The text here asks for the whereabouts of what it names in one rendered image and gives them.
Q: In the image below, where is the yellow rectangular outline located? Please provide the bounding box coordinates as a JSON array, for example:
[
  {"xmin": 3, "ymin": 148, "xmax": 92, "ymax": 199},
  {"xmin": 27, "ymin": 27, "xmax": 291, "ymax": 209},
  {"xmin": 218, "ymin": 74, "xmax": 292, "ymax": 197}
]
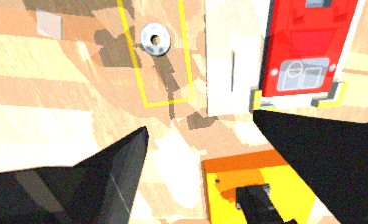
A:
[{"xmin": 117, "ymin": 0, "xmax": 194, "ymax": 108}]

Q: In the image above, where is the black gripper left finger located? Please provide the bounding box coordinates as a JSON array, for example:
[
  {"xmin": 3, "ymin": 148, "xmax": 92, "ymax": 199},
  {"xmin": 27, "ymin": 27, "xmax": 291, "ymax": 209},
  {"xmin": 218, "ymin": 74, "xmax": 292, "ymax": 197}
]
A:
[{"xmin": 0, "ymin": 126, "xmax": 149, "ymax": 224}]

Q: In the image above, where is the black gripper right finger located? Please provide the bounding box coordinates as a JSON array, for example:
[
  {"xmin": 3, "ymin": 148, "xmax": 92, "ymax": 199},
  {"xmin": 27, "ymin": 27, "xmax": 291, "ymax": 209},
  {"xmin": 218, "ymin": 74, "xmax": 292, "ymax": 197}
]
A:
[{"xmin": 253, "ymin": 109, "xmax": 368, "ymax": 224}]

